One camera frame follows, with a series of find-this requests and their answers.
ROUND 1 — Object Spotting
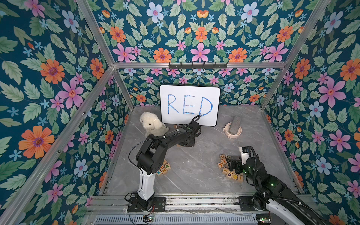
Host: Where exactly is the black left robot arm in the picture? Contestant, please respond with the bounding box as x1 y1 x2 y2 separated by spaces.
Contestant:
129 115 201 211

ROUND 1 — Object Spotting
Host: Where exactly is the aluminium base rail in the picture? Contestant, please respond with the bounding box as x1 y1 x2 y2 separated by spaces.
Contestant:
89 193 318 217

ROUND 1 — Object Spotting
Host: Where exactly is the grey felt pad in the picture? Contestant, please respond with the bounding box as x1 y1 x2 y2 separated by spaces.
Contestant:
228 116 242 135

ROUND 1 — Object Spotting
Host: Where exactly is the white plush dog toy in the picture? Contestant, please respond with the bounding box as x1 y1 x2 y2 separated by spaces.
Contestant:
140 112 169 137

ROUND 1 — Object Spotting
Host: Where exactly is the wooden block green P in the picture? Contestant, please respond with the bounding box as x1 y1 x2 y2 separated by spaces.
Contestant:
165 163 171 170

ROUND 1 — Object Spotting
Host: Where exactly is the white whiteboard reading RED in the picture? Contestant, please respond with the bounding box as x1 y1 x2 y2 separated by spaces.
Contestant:
159 85 220 127

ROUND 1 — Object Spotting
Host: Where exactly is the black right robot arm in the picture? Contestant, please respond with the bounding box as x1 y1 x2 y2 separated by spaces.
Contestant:
226 146 330 225

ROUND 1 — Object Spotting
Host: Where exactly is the black hook rail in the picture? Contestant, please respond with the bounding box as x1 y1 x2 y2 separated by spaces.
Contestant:
168 62 228 70

